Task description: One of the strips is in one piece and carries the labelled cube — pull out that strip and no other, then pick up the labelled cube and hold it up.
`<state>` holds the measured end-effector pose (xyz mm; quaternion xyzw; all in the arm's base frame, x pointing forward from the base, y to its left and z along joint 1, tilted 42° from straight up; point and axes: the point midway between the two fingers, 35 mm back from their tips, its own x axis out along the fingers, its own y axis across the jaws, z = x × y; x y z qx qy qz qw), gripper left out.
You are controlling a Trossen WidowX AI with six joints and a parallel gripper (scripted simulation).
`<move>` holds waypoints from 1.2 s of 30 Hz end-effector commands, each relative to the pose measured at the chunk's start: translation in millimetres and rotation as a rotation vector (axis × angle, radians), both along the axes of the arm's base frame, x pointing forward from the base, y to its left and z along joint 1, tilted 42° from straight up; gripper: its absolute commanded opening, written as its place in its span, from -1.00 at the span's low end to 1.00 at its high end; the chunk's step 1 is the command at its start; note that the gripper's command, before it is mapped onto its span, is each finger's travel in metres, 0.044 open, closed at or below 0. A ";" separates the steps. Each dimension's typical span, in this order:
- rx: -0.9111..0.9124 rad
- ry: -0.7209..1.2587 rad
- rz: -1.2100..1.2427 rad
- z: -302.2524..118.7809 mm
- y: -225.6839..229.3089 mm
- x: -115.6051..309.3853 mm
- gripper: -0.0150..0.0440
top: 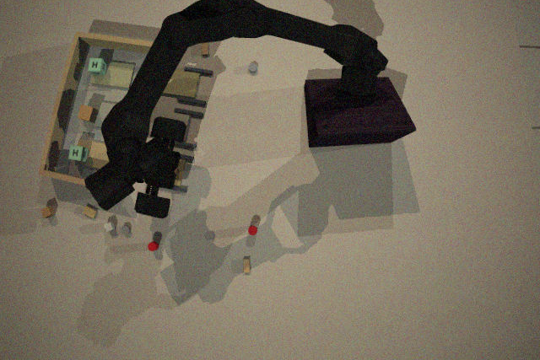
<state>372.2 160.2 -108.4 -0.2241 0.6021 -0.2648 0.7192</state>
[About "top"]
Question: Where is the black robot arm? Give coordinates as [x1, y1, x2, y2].
[84, 0, 388, 211]

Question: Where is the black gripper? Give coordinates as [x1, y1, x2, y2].
[134, 116, 186, 218]

